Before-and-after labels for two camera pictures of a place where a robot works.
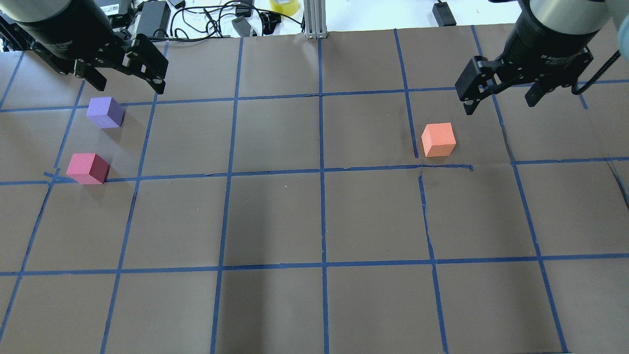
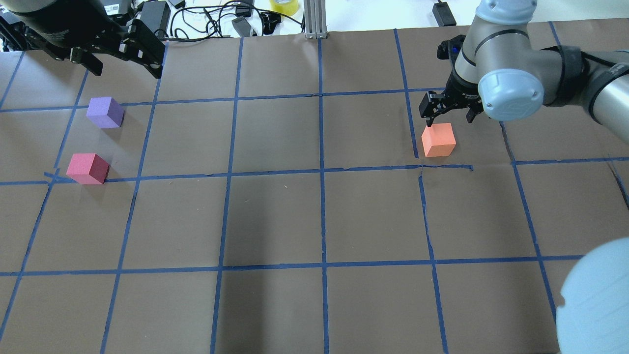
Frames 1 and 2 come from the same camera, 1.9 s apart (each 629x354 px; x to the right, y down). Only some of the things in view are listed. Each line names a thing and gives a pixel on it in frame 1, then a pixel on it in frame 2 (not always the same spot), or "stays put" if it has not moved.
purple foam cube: x=105 y=112 stays put
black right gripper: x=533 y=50 to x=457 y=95
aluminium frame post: x=315 y=19 stays put
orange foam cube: x=438 y=139 stays put
